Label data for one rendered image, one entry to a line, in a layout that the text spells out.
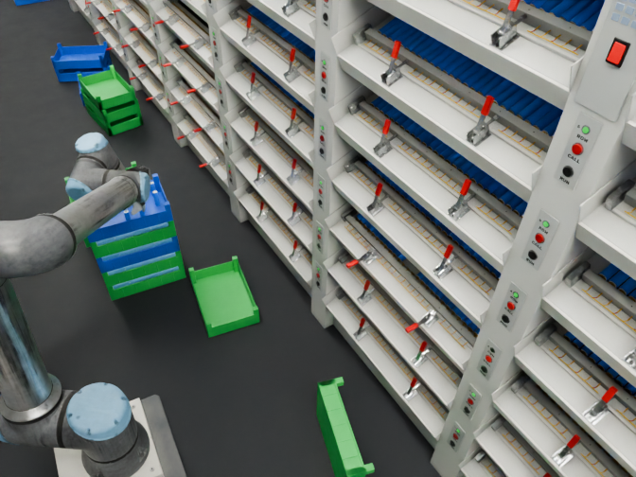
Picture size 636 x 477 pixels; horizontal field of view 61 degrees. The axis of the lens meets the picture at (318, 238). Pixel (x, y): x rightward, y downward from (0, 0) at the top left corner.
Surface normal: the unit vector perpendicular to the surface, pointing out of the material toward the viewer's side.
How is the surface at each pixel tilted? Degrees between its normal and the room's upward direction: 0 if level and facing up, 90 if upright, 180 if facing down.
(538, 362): 23
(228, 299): 0
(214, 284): 0
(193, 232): 0
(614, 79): 90
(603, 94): 90
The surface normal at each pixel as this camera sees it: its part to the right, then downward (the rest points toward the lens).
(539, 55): -0.31, -0.52
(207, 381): 0.02, -0.72
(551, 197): -0.84, 0.36
